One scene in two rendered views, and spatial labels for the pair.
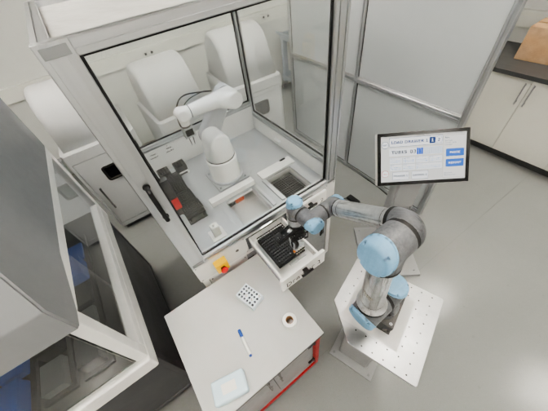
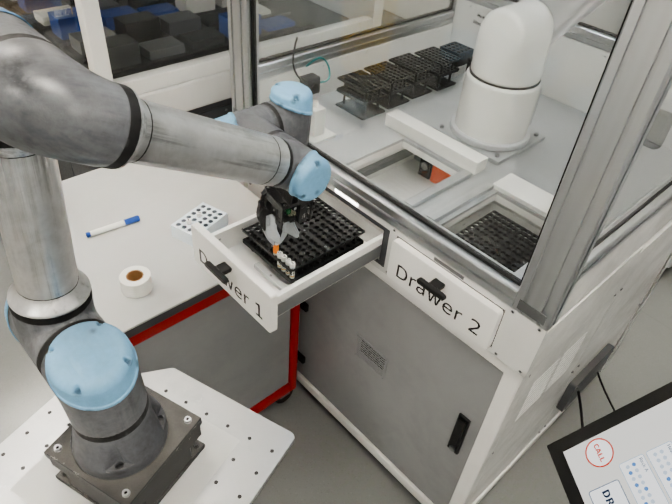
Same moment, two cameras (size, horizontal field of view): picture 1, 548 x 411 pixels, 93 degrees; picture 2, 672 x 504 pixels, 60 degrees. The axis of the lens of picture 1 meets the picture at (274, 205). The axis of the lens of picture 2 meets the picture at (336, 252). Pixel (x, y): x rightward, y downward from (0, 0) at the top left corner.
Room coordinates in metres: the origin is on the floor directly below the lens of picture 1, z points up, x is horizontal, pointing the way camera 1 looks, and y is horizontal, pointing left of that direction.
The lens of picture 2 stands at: (0.58, -1.01, 1.74)
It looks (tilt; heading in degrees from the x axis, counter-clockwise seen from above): 41 degrees down; 73
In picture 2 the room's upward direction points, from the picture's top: 6 degrees clockwise
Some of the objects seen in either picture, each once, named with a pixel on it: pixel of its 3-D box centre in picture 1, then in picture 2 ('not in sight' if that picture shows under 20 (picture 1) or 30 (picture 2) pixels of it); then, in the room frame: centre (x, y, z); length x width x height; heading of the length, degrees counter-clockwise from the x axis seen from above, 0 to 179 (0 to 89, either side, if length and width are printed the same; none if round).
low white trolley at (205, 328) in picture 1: (252, 342); (167, 316); (0.46, 0.27, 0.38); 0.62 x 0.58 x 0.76; 119
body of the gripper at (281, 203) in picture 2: (297, 229); (286, 191); (0.75, -0.09, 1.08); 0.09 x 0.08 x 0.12; 111
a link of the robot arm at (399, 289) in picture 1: (390, 289); (96, 375); (0.41, -0.43, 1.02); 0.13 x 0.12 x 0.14; 120
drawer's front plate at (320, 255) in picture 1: (302, 270); (232, 275); (0.64, -0.10, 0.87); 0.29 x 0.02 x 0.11; 119
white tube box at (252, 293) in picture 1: (249, 296); (200, 224); (0.58, 0.21, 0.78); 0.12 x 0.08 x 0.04; 45
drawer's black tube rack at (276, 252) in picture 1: (280, 245); (303, 240); (0.81, 0.00, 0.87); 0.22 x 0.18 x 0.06; 29
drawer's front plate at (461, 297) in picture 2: (308, 205); (440, 291); (1.07, -0.22, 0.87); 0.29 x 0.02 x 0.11; 119
